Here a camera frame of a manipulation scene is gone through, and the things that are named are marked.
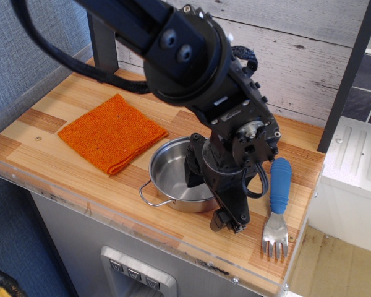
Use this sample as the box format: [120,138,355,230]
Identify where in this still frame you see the dark shelf post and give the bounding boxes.
[317,1,371,153]
[87,12,119,75]

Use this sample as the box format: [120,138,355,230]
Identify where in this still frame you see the blue handled metal fork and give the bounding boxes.
[262,158,292,259]

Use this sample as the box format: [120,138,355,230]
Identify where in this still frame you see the left dark shelf post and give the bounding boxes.
[87,12,119,75]

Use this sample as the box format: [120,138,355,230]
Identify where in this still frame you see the right dark shelf post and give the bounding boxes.
[317,1,371,153]

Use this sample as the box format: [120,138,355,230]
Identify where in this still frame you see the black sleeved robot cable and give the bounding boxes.
[9,0,151,93]

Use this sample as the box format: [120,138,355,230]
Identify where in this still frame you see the stainless steel pot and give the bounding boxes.
[139,137,218,213]

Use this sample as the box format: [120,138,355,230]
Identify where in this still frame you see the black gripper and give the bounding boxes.
[184,133,250,233]

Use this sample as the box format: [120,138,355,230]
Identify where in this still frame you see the clear acrylic edge guard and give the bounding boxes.
[0,154,325,297]

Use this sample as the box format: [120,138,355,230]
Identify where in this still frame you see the grey cabinet button panel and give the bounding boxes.
[101,246,177,296]

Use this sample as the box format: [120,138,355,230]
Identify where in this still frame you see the yellow black object on floor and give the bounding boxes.
[0,272,25,296]

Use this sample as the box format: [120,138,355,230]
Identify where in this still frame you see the orange knitted towel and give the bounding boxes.
[58,94,168,175]

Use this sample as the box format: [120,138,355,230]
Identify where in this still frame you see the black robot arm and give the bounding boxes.
[82,1,280,232]

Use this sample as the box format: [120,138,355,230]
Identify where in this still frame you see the white grooved side counter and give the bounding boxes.
[309,117,371,251]

